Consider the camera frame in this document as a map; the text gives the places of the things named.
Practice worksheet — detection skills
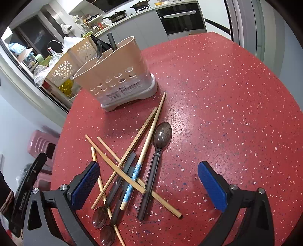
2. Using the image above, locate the black wok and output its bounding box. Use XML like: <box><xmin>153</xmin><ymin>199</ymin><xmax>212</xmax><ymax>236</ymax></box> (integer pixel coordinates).
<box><xmin>103</xmin><ymin>11</ymin><xmax>127</xmax><ymax>23</ymax></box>

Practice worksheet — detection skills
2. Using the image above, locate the green basin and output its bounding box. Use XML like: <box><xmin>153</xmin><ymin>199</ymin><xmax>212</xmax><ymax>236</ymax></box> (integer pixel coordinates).
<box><xmin>35</xmin><ymin>54</ymin><xmax>51</xmax><ymax>68</ymax></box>

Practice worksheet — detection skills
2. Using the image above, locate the kitchen faucet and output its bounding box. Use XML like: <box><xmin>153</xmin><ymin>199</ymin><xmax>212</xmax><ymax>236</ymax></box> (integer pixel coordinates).
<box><xmin>47</xmin><ymin>40</ymin><xmax>63</xmax><ymax>51</ymax></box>

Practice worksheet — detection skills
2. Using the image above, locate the clear plastic bag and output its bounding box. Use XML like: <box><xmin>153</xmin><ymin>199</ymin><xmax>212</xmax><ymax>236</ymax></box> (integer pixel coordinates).
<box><xmin>33</xmin><ymin>57</ymin><xmax>55</xmax><ymax>86</ymax></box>

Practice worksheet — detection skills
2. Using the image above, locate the large dark plastic spoon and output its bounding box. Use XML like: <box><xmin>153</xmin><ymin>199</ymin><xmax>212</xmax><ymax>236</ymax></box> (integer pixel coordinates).
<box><xmin>137</xmin><ymin>122</ymin><xmax>172</xmax><ymax>221</ymax></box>

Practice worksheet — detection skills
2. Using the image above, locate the condiment rack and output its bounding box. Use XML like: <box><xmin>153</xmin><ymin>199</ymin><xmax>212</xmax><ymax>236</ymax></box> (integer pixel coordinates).
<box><xmin>80</xmin><ymin>14</ymin><xmax>105</xmax><ymax>36</ymax></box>

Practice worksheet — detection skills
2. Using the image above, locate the dark frying pan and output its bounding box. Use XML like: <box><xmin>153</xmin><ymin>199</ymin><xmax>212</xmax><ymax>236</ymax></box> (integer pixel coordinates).
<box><xmin>131</xmin><ymin>0</ymin><xmax>151</xmax><ymax>10</ymax></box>

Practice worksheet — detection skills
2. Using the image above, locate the pink plastic stool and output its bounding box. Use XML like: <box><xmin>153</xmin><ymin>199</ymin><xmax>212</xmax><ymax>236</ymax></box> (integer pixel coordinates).
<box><xmin>27</xmin><ymin>130</ymin><xmax>58</xmax><ymax>187</ymax></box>

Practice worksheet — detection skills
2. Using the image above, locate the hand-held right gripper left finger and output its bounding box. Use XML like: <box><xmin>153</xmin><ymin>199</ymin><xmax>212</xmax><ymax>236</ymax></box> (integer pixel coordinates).
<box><xmin>22</xmin><ymin>161</ymin><xmax>101</xmax><ymax>246</ymax></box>

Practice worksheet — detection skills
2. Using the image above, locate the beige utensil holder grey base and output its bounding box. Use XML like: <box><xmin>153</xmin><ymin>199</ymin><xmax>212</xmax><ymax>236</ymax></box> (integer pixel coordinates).
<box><xmin>72</xmin><ymin>36</ymin><xmax>157</xmax><ymax>112</ymax></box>

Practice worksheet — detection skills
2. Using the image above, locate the yellow oil bottle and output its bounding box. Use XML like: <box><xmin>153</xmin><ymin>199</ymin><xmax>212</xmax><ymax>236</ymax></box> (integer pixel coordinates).
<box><xmin>58</xmin><ymin>79</ymin><xmax>74</xmax><ymax>97</ymax></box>

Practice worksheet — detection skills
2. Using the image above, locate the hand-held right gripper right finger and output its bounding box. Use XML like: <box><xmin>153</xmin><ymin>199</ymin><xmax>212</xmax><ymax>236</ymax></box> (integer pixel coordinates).
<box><xmin>198</xmin><ymin>161</ymin><xmax>275</xmax><ymax>246</ymax></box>

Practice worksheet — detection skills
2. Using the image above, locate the black built-in oven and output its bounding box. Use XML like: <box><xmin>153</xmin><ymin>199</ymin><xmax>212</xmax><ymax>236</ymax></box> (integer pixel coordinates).
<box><xmin>156</xmin><ymin>2</ymin><xmax>207</xmax><ymax>36</ymax></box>

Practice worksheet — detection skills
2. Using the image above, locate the beige perforated basket trolley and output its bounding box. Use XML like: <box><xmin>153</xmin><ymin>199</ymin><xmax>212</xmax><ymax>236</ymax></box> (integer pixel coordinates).
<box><xmin>45</xmin><ymin>35</ymin><xmax>100</xmax><ymax>102</ymax></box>

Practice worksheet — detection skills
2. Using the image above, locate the white plastic bag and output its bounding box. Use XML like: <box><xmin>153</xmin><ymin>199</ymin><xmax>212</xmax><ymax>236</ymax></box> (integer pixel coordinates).
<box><xmin>63</xmin><ymin>35</ymin><xmax>81</xmax><ymax>51</ymax></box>

